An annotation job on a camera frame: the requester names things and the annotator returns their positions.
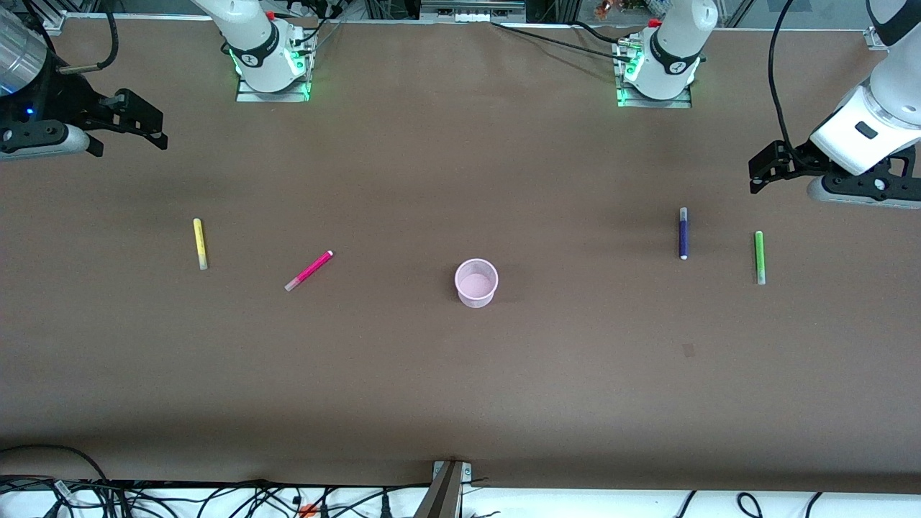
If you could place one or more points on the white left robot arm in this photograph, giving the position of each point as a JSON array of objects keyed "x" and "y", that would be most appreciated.
[{"x": 874, "y": 119}]

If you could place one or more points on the yellow highlighter pen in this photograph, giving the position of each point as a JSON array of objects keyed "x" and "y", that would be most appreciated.
[{"x": 200, "y": 243}]

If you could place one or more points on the metal table corner bracket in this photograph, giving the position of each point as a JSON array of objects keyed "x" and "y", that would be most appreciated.
[
  {"x": 876, "y": 39},
  {"x": 56, "y": 21}
]

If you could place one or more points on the green highlighter pen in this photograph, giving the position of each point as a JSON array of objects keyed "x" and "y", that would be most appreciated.
[{"x": 759, "y": 257}]

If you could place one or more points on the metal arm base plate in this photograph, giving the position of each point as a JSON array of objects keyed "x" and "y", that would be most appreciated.
[
  {"x": 683, "y": 102},
  {"x": 248, "y": 96}
]

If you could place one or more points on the purple highlighter pen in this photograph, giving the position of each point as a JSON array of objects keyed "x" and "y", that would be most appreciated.
[{"x": 683, "y": 234}]

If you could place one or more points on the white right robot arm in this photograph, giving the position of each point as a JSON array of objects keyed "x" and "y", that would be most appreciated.
[{"x": 252, "y": 32}]

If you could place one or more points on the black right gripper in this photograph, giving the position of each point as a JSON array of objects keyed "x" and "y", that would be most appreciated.
[{"x": 63, "y": 101}]

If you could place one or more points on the metal table edge bracket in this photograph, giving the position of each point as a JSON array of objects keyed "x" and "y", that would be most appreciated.
[{"x": 446, "y": 489}]

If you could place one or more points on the pink highlighter pen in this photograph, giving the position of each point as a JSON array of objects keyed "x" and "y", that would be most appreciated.
[{"x": 309, "y": 270}]

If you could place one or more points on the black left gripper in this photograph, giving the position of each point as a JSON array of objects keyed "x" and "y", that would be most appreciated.
[{"x": 797, "y": 161}]

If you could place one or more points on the pink round pen holder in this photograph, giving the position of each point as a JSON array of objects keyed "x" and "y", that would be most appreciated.
[{"x": 476, "y": 282}]

